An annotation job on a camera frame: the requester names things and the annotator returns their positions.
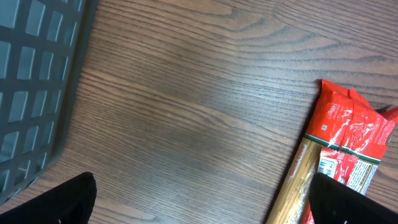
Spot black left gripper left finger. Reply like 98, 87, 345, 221
1, 172, 97, 224

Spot grey plastic mesh basket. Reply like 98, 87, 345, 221
1, 0, 98, 203

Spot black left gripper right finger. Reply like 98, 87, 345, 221
308, 173, 397, 224

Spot orange spaghetti packet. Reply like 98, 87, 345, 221
266, 80, 397, 223

